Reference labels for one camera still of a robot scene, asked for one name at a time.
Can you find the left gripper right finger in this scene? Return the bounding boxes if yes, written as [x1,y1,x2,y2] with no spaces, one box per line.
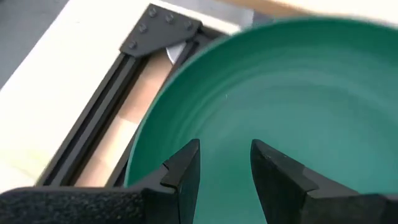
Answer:
[250,138,398,224]

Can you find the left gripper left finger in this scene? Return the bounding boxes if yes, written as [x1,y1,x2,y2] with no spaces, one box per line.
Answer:
[0,138,201,224]

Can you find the dark green labelled plate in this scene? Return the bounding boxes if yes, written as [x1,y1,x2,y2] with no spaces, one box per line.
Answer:
[124,17,398,224]

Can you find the black aluminium rig frame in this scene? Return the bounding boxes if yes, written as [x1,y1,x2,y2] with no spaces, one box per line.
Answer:
[35,2,231,187]

